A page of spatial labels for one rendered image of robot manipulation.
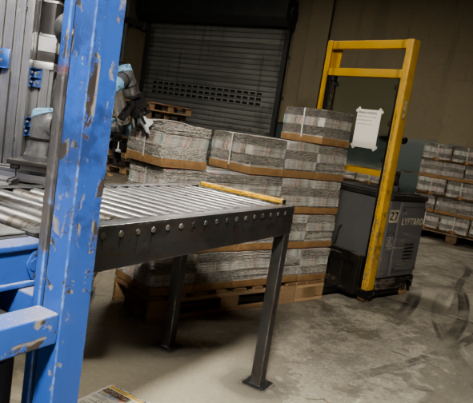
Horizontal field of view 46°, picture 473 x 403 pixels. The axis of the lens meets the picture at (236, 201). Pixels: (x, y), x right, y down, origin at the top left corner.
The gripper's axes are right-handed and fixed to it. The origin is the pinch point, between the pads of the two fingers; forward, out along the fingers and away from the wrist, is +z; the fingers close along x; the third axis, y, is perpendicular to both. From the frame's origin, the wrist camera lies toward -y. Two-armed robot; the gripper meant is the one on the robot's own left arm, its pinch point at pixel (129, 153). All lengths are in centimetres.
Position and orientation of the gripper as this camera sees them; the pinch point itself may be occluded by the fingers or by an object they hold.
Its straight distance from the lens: 323.6
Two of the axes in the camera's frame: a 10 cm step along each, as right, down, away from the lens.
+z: 6.2, 2.0, -7.6
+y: 1.5, -9.8, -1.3
